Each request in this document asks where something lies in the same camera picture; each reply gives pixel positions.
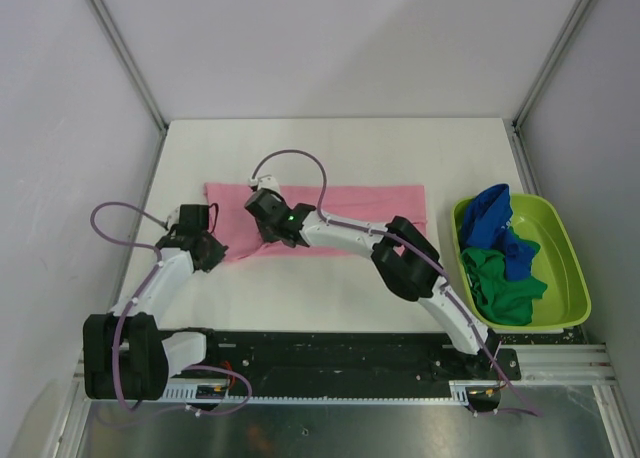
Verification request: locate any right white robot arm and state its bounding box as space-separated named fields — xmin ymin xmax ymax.
xmin=244 ymin=188 xmax=499 ymax=379

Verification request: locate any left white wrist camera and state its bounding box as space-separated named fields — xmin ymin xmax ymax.
xmin=164 ymin=207 xmax=180 ymax=231

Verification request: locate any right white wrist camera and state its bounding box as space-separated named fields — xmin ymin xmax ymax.
xmin=248 ymin=174 xmax=280 ymax=193

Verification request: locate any grey slotted cable duct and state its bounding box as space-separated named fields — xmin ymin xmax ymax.
xmin=161 ymin=377 xmax=500 ymax=404

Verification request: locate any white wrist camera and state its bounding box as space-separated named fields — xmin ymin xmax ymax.
xmin=248 ymin=174 xmax=280 ymax=193
xmin=164 ymin=207 xmax=180 ymax=231

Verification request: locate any blue t shirt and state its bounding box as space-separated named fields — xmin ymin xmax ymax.
xmin=459 ymin=183 xmax=540 ymax=281

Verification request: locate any lime green plastic basin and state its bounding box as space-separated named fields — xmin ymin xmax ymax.
xmin=450 ymin=193 xmax=591 ymax=334

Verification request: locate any pink t shirt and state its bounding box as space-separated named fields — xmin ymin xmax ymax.
xmin=204 ymin=182 xmax=428 ymax=262

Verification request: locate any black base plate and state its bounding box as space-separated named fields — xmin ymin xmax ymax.
xmin=186 ymin=331 xmax=521 ymax=387

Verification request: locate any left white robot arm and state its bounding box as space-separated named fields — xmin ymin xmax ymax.
xmin=83 ymin=201 xmax=227 ymax=410

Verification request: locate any left aluminium frame post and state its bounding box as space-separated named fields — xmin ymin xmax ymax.
xmin=73 ymin=0 xmax=169 ymax=131

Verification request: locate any green t shirt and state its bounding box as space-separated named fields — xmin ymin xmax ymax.
xmin=461 ymin=247 xmax=548 ymax=326

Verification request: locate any right aluminium frame post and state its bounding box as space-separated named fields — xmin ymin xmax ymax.
xmin=511 ymin=0 xmax=598 ymax=131

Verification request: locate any aluminium frame post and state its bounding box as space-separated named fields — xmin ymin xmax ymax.
xmin=73 ymin=0 xmax=169 ymax=131
xmin=511 ymin=0 xmax=598 ymax=131

